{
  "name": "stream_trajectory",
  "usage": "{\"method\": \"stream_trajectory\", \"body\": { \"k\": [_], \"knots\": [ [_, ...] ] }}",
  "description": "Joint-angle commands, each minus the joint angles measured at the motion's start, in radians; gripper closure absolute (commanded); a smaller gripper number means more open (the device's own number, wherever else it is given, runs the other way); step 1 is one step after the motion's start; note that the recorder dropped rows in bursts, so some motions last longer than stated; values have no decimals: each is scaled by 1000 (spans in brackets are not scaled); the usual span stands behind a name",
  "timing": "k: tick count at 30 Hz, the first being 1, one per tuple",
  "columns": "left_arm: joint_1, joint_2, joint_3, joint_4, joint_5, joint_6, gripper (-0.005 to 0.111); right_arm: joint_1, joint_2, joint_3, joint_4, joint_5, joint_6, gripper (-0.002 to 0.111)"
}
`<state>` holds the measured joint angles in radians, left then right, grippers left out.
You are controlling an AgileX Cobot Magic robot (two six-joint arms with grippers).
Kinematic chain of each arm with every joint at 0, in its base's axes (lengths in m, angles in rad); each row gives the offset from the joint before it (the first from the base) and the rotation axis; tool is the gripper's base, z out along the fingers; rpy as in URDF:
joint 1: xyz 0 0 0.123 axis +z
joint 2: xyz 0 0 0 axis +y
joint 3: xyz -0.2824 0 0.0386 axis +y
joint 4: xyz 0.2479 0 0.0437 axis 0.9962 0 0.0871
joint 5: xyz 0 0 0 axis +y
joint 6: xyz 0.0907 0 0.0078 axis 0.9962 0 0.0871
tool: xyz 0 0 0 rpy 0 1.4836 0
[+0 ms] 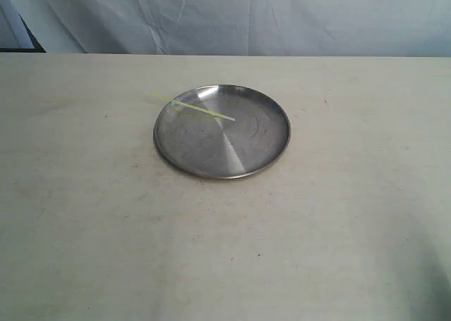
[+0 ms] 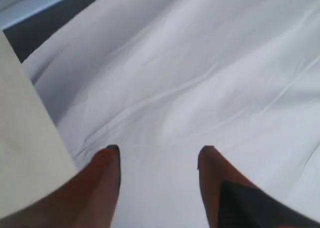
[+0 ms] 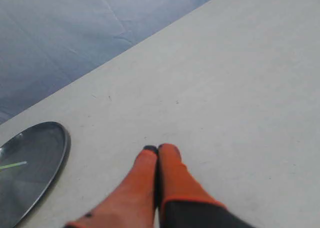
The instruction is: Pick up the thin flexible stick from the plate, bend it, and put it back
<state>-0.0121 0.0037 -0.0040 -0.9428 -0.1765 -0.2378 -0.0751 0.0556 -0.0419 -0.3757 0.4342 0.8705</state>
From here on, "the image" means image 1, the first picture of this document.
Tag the thin green glow stick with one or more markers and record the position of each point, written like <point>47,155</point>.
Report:
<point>174,103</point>

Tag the round stainless steel plate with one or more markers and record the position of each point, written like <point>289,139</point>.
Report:
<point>220,149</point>

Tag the dark frame at left edge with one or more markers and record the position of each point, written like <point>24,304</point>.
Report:
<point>16,36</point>

